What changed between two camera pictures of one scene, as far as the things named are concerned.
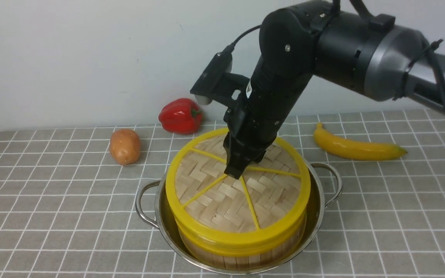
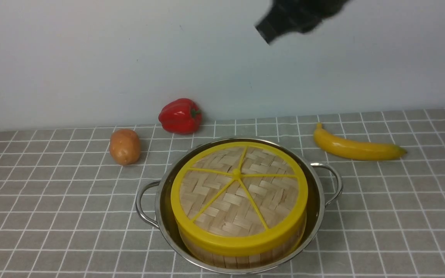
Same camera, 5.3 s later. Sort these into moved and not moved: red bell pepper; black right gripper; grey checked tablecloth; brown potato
Moved: black right gripper
Not moved: red bell pepper; grey checked tablecloth; brown potato
